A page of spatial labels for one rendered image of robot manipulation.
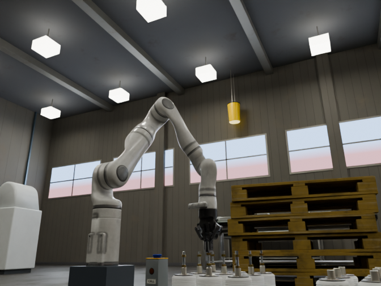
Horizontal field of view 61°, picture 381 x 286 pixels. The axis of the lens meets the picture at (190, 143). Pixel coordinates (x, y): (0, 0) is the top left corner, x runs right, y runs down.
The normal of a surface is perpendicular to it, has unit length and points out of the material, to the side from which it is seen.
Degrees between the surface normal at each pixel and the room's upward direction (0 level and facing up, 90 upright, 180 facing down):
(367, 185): 90
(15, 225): 90
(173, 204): 90
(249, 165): 90
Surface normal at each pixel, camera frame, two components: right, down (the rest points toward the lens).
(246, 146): -0.43, -0.29
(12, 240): 0.94, -0.11
